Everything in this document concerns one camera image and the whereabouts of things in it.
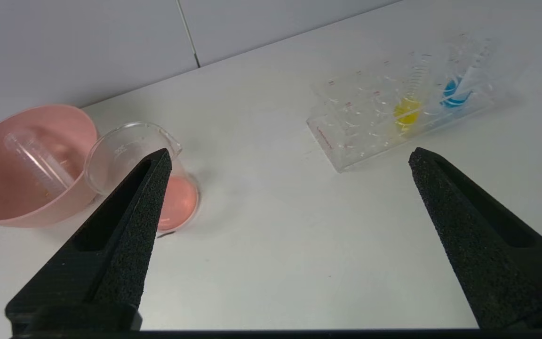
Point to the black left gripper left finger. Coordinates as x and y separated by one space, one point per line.
120 245

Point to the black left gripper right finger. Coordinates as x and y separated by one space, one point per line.
492 254

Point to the test tube with red pigment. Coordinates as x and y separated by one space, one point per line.
40 165

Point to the test tube with yellow pigment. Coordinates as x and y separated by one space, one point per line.
407 113

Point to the clear glass beaker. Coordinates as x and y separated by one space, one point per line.
181 202

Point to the test tube with blue pigment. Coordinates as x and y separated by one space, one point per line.
454 92

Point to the clear acrylic test tube rack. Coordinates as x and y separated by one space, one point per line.
360 136

